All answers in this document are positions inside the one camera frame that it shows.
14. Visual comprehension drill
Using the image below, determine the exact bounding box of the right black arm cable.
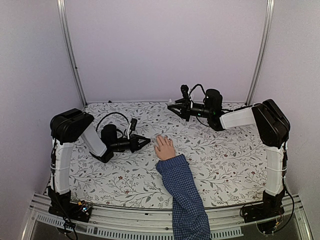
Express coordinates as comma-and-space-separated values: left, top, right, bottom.
190, 83, 208, 98

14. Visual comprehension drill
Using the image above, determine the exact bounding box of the clear nail polish bottle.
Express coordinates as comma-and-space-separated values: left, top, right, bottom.
167, 99, 175, 105

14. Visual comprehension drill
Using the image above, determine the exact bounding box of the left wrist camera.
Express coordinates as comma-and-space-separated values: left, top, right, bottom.
127, 118, 138, 140

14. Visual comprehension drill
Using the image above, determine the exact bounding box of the aluminium frame post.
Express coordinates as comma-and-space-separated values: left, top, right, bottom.
245, 0, 275, 106
56, 0, 88, 107

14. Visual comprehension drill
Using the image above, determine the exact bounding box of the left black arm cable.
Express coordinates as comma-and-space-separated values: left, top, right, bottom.
95, 111, 130, 133

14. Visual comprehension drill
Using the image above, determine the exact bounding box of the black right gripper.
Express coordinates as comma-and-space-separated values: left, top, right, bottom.
168, 98, 213, 122

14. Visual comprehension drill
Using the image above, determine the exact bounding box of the left aluminium frame post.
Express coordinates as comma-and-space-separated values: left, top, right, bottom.
56, 0, 88, 107

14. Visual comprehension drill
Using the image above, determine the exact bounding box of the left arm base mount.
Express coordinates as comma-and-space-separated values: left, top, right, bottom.
48, 191, 92, 223

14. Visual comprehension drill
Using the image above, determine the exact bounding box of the front aluminium rail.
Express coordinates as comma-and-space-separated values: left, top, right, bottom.
21, 193, 314, 240

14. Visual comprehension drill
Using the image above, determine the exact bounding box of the floral patterned table mat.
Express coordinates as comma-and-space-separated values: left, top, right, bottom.
49, 101, 283, 210

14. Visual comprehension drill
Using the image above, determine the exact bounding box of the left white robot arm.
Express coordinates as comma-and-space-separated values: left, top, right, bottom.
48, 108, 151, 222

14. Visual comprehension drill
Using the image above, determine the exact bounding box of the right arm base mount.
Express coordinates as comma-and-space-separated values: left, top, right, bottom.
239, 190, 285, 223

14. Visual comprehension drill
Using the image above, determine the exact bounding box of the person's bare hand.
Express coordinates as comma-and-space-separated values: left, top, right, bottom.
154, 135, 176, 161

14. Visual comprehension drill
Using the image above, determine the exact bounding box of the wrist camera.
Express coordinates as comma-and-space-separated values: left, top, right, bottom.
180, 84, 192, 105
127, 118, 138, 140

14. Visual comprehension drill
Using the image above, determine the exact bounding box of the right aluminium frame post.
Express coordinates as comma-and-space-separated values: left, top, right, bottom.
245, 0, 275, 106

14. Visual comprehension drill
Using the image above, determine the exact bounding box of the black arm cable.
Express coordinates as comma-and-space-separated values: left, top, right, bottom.
190, 83, 208, 98
95, 111, 130, 133

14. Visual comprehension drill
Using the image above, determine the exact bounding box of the blue checkered sleeve forearm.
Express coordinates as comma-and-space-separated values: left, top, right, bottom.
156, 154, 211, 240

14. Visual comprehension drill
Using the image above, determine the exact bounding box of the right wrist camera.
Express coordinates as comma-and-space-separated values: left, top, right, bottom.
180, 84, 192, 105

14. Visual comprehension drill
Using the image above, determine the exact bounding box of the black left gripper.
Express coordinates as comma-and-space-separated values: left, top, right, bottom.
110, 133, 151, 152

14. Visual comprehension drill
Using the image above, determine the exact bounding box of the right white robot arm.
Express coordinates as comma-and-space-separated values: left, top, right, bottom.
167, 85, 291, 218

